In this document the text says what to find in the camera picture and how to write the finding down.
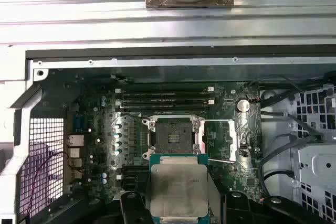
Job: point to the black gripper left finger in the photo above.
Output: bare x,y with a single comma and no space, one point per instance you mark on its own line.
131,208

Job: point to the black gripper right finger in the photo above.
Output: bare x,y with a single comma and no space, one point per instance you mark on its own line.
236,208

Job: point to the CPU with silver top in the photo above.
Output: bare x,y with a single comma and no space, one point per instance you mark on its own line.
178,182

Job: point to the metal socket cover frame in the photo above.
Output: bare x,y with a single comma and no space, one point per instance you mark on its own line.
232,142

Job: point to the black RAM slot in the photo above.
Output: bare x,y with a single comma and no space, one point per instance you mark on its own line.
162,90
162,96
135,169
135,181
162,108
162,102
135,175

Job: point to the CPU socket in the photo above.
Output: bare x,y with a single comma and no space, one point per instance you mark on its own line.
173,137

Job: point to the perforated metal drive cage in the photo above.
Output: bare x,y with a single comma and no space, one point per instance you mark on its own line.
315,161

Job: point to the silver coin cell battery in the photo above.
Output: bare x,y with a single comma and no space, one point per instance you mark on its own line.
242,105

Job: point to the green motherboard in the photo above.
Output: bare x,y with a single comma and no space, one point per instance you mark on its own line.
223,98

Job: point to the black open PC case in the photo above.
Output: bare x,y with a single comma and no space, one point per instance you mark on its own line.
157,62

